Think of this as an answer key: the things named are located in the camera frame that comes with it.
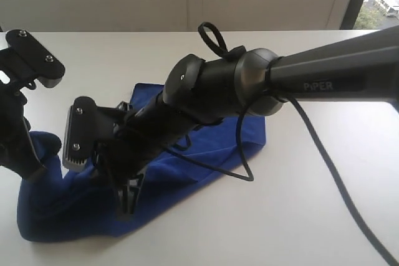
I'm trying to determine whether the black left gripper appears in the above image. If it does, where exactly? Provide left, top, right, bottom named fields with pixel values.
left=1, top=49, right=46, bottom=181

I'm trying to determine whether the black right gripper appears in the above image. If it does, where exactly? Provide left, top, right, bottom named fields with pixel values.
left=93, top=94, right=198, bottom=221

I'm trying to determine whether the blue microfiber towel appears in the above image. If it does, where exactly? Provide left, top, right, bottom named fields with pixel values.
left=16, top=82, right=269, bottom=244

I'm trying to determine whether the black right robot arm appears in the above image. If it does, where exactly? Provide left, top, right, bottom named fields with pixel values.
left=93, top=22, right=398, bottom=216

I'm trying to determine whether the white bus outside window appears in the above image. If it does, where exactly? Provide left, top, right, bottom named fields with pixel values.
left=375, top=0, right=398, bottom=17

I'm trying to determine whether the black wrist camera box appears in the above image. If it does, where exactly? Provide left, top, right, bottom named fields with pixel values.
left=6, top=29, right=65, bottom=88
left=62, top=96, right=123, bottom=172

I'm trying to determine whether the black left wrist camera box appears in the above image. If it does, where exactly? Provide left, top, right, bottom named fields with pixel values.
left=6, top=29, right=65, bottom=88

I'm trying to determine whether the black braided cable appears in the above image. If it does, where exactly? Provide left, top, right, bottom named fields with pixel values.
left=168, top=22, right=399, bottom=266

